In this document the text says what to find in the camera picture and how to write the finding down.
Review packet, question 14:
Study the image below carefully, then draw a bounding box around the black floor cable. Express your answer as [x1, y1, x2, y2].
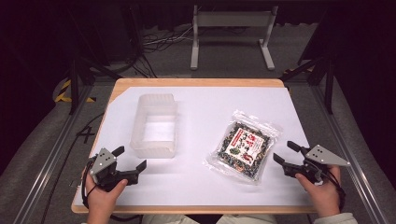
[39, 112, 106, 224]

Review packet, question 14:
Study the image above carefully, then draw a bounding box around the white metal stand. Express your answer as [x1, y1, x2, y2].
[190, 4, 279, 71]

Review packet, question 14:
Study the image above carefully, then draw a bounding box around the left hand-held gripper cable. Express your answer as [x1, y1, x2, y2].
[80, 158, 98, 210]

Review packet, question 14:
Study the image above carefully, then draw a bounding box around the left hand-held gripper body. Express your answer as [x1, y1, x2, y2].
[89, 147, 140, 192]

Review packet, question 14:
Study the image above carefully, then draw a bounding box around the translucent plastic container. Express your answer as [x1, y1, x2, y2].
[129, 92, 179, 160]

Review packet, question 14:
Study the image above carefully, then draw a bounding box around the person's left hand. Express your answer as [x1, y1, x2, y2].
[84, 173, 129, 217]

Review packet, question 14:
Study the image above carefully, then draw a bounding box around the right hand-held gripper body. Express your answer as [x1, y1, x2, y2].
[282, 144, 351, 185]

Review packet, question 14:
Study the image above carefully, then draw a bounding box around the bundle of floor cables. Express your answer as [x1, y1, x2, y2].
[141, 25, 195, 53]

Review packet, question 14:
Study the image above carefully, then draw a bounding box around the person's right hand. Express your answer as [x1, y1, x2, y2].
[294, 165, 343, 218]

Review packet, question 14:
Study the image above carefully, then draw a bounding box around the hand-held gripper cable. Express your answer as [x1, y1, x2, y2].
[80, 158, 98, 210]
[321, 169, 347, 213]

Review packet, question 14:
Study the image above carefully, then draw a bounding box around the right hand-held gripper cable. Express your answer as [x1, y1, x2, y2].
[321, 169, 347, 213]

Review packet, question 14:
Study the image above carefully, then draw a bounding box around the black metal stand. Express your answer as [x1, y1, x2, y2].
[64, 0, 123, 116]
[279, 46, 336, 116]

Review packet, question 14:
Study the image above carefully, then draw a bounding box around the person's right sleeve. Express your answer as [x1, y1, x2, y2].
[312, 212, 360, 224]

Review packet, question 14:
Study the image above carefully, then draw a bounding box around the clear snack packet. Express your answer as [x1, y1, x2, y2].
[203, 108, 283, 187]

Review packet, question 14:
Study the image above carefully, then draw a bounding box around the yellow black striped tape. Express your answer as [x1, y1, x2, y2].
[53, 78, 97, 104]

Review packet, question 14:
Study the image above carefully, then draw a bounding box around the white paper sheet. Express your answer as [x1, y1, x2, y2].
[74, 86, 313, 207]

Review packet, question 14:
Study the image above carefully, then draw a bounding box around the aluminium rail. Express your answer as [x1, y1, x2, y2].
[310, 83, 390, 224]
[11, 84, 95, 224]

